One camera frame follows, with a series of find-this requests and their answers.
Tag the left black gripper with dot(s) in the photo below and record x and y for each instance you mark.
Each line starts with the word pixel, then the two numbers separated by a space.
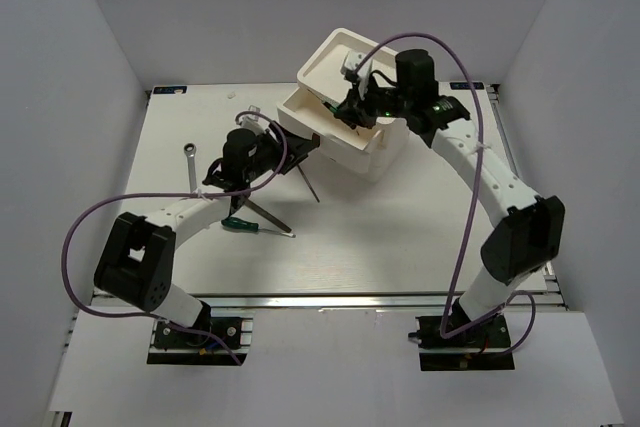
pixel 297 149

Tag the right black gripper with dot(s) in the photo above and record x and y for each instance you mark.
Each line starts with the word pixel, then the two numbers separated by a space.
pixel 357 109

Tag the white drawer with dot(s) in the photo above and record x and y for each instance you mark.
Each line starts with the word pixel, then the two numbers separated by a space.
pixel 303 113

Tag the precision screwdriver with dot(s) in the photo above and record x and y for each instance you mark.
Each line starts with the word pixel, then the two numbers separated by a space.
pixel 329 106

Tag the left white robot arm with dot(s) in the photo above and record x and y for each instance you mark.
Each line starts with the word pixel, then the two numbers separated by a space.
pixel 136 264

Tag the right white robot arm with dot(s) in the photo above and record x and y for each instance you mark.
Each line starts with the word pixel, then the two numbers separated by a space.
pixel 527 227

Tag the white drawer cabinet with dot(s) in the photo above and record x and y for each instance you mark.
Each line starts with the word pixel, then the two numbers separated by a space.
pixel 367 152

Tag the grey metal file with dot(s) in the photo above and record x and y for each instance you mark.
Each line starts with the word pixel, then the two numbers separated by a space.
pixel 267 216

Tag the blue label right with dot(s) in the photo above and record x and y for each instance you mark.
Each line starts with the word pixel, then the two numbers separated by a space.
pixel 466 85

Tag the blue label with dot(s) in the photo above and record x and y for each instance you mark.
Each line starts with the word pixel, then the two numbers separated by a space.
pixel 466 85
pixel 169 90

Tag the silver ratchet wrench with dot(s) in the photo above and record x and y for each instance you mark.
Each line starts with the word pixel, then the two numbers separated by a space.
pixel 190 151

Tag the blue label left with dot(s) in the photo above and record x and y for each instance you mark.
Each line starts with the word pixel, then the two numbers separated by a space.
pixel 169 90

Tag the yellow handle screwdriver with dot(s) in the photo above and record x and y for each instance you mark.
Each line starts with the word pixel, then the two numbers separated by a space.
pixel 308 183

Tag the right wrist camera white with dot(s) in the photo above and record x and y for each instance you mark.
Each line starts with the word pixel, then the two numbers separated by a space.
pixel 356 66

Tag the green handle screwdriver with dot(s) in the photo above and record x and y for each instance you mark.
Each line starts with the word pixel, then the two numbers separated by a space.
pixel 240 225

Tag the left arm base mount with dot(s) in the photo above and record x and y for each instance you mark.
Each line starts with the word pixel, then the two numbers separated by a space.
pixel 227 344

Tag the aluminium rail front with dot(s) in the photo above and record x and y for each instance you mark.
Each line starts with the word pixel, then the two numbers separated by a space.
pixel 545 300

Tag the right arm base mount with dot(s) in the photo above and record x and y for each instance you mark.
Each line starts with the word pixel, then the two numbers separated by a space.
pixel 479 349

